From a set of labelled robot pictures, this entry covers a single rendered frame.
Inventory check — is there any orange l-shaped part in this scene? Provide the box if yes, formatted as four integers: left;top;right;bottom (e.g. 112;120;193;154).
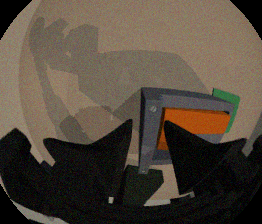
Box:
156;107;231;151

